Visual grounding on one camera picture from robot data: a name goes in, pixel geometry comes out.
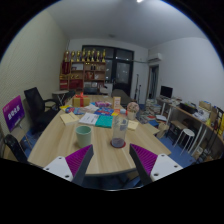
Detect flat round red coaster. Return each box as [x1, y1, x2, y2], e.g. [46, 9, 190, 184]
[110, 139, 127, 150]

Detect pink patterned box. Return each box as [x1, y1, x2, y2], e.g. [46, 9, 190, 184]
[94, 101, 113, 108]

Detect cluttered wooden side desk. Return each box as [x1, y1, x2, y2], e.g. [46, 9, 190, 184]
[156, 94, 224, 158]

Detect small tan carton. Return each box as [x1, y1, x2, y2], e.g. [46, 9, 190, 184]
[112, 96, 122, 110]

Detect black office chair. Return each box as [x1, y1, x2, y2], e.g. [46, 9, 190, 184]
[23, 86, 61, 133]

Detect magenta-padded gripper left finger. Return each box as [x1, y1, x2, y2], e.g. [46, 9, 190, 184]
[43, 143, 95, 187]

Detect pile of books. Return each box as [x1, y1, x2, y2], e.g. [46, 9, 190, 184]
[144, 98, 163, 116]

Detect wooden shelf unit with trophies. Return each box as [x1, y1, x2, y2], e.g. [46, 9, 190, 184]
[59, 48, 108, 92]

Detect small round side table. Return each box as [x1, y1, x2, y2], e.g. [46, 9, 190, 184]
[51, 89, 69, 106]

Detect blue printed booklet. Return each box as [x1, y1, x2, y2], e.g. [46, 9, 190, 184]
[64, 106, 84, 115]
[94, 107, 114, 117]

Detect black bag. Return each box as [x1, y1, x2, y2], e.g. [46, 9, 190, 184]
[3, 133, 29, 164]

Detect grey chair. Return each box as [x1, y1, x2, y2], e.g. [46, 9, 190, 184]
[111, 88, 133, 108]

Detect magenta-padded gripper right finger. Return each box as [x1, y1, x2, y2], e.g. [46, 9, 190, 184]
[129, 143, 184, 186]

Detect teal book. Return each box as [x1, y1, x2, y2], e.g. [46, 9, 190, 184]
[94, 114, 114, 129]

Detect yellow gift box red ribbon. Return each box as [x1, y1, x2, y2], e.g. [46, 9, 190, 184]
[72, 92, 91, 108]

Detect pale green cup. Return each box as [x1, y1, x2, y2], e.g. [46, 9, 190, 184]
[75, 125, 93, 149]

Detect white round stool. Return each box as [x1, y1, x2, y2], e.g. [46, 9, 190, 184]
[175, 128, 196, 156]

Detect dark glass door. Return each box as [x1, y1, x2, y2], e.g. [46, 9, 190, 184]
[81, 45, 135, 98]

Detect cream notepad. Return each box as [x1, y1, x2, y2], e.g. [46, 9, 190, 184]
[59, 111, 80, 126]

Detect clear plastic water bottle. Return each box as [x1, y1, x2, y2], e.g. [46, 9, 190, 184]
[110, 112, 129, 149]

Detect white printed booklet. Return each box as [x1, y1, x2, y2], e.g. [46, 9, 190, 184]
[78, 112, 100, 127]

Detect purple sign board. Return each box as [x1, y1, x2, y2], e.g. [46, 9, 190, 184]
[2, 95, 26, 133]

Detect yellow notepad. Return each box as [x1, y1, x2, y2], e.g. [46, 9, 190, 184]
[127, 119, 140, 131]

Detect pink flowers in white pot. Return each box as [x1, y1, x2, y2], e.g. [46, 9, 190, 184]
[126, 101, 140, 121]

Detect white air conditioner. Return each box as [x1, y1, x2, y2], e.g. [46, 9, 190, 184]
[147, 52, 163, 63]

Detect black computer monitor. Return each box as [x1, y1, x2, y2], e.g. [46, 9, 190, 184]
[160, 85, 174, 99]

